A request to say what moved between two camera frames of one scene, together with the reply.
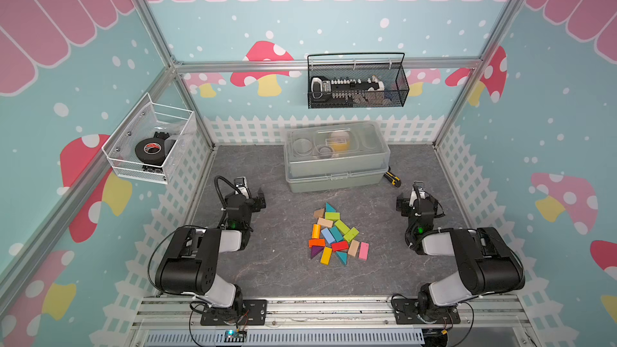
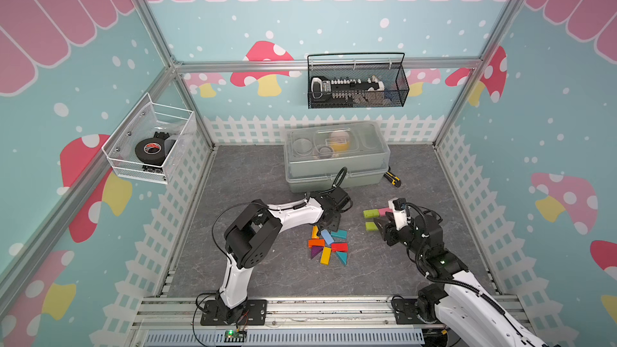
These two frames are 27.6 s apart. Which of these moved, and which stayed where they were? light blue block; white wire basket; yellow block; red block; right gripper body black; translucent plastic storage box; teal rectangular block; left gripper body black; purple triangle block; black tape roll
Moved: left gripper body black; right gripper body black
Stayed: light blue block; purple triangle block; black tape roll; teal rectangular block; red block; white wire basket; yellow block; translucent plastic storage box
